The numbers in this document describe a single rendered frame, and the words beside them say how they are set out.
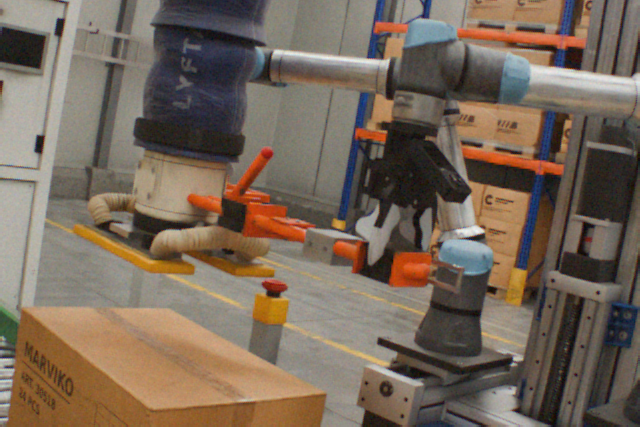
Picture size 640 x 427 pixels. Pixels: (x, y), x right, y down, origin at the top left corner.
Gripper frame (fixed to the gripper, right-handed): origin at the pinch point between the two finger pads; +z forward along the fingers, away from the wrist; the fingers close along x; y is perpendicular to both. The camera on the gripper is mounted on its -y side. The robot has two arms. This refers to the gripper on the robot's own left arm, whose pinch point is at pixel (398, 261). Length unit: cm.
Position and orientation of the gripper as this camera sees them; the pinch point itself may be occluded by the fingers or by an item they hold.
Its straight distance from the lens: 119.4
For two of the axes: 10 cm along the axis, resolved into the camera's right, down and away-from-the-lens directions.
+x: -7.5, -1.0, -6.5
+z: -1.9, 9.8, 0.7
